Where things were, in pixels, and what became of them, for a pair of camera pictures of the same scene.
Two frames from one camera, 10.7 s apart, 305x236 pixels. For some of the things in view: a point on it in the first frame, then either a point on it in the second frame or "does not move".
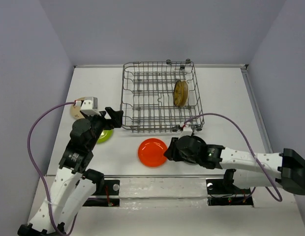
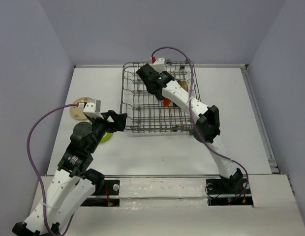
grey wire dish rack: x=160 y=97 does not move
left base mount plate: x=109 y=187 does not move
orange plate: x=150 y=153 -> x=167 y=102
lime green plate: x=106 y=135 does not move
